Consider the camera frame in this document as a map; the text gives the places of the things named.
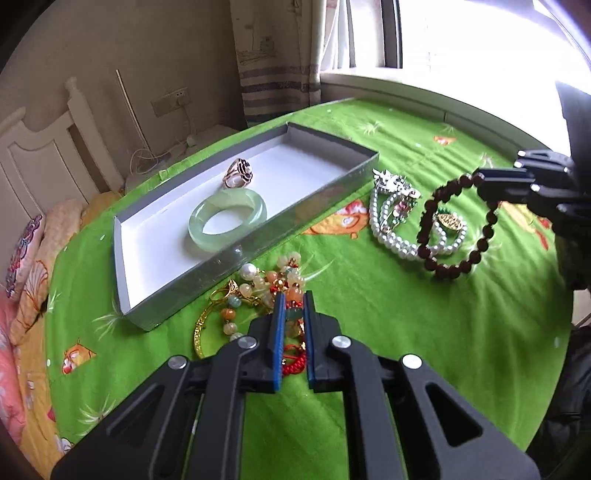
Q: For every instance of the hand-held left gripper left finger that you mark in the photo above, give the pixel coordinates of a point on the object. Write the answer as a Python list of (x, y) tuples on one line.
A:
[(278, 341)]

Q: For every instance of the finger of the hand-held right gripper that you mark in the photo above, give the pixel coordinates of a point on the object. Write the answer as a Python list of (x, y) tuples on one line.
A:
[(545, 161), (512, 191)]

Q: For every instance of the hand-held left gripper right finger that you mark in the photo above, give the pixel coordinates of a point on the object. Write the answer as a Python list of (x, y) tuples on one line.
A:
[(308, 341)]

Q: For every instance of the gold bangle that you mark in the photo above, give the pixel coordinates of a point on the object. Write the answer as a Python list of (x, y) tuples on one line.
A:
[(199, 332)]

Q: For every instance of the grey white cardboard box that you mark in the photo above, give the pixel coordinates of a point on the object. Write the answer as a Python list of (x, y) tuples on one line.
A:
[(295, 161)]

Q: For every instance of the gold oval pendant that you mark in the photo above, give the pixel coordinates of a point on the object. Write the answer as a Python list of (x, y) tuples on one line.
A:
[(451, 221)]

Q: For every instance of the green printed blanket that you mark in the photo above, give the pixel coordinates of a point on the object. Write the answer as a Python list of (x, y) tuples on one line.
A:
[(415, 323)]

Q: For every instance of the silver jewelled brooch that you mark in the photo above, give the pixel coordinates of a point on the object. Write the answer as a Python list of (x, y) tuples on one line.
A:
[(392, 182)]

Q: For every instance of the green jade bangle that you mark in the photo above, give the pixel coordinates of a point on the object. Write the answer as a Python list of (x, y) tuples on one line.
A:
[(198, 230)]

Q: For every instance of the white window sill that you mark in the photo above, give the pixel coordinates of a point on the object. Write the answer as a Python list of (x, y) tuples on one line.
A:
[(415, 90)]

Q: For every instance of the window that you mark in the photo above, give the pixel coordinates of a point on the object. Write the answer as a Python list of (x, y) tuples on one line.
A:
[(461, 32)]

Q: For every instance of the white power adapter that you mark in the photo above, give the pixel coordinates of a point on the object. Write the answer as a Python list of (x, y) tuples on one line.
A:
[(192, 140)]

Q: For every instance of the dark clothing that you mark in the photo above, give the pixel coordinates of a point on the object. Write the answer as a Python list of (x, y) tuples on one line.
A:
[(568, 406)]

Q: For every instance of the yellow printed pillow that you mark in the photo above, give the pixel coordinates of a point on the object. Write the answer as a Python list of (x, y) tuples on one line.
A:
[(53, 249)]

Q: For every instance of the yellow floral bedsheet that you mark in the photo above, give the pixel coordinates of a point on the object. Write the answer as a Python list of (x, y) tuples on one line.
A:
[(41, 415)]

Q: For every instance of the patterned round cushion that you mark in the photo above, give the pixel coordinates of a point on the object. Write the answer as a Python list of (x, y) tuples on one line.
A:
[(23, 254)]

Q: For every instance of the metal rod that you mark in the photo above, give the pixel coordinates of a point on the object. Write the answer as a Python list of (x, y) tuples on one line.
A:
[(129, 115)]

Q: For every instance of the pink floral quilt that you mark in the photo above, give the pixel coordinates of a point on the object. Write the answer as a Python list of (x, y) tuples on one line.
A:
[(9, 378)]

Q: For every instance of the striped printed curtain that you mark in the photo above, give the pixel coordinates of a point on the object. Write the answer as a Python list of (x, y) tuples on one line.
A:
[(277, 55)]

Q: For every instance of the white bed headboard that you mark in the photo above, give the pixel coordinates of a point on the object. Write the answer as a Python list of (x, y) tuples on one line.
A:
[(41, 147)]

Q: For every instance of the wall socket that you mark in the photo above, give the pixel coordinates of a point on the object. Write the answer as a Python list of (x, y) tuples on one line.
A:
[(171, 101)]

